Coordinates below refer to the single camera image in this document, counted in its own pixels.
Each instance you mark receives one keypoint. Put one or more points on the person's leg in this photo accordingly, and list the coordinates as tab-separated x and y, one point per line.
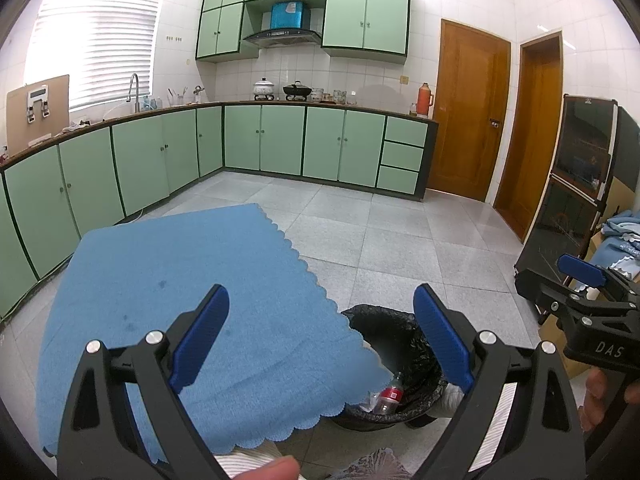
270	470

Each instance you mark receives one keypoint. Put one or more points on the green lower kitchen cabinets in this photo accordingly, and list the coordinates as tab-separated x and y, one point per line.
280	140

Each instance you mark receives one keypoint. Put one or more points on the black range hood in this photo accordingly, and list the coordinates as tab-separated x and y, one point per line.
282	37

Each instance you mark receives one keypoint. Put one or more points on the blue scalloped tablecloth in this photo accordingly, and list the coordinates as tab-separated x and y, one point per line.
200	260

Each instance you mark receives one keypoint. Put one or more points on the black glass panel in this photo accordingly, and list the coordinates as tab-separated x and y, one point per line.
585	135

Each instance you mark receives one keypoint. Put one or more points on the trash bin with black bag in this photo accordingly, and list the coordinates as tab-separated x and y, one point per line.
400	340

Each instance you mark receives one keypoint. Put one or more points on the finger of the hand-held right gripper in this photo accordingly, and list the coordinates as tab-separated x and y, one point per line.
540	285
580	267

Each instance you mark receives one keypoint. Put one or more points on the white cooking pot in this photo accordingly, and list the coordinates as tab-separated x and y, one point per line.
263	89

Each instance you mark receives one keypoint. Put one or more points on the plain wooden door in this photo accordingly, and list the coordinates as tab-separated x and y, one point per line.
535	135

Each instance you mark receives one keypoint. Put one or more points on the white window blind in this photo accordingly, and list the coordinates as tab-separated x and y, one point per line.
95	35

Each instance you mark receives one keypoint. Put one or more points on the clear plastic bottle red label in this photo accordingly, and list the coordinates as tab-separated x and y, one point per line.
392	392

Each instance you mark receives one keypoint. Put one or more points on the grey patterned cloth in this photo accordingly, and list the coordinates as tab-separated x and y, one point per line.
375	467

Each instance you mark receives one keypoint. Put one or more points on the glass jar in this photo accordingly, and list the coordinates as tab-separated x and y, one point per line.
317	95
339	97

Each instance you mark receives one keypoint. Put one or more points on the black wok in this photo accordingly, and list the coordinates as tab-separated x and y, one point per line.
297	91

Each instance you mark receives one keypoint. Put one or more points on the utensil holder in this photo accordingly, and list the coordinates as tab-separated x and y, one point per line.
177	99

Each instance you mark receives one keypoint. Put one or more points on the cardboard box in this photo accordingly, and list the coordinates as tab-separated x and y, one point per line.
550	342

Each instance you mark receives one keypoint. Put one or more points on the green upper wall cabinets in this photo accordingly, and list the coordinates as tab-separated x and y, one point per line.
365	20

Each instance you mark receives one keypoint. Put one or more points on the orange thermos flask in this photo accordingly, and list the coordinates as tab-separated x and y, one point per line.
425	102

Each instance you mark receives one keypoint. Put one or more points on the light blue cloth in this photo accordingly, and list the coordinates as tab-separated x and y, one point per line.
622	250

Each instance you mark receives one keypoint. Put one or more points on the person's right hand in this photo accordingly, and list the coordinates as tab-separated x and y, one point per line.
597	395

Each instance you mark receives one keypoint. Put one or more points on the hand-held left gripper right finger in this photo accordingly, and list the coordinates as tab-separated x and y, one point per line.
442	340

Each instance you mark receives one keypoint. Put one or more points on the brown cardboard sheet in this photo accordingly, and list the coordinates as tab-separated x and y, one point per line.
55	110

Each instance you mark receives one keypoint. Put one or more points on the metal kitchen faucet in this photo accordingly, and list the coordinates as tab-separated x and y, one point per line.
136	102

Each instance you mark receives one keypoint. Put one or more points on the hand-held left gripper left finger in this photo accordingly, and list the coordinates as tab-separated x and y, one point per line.
200	340

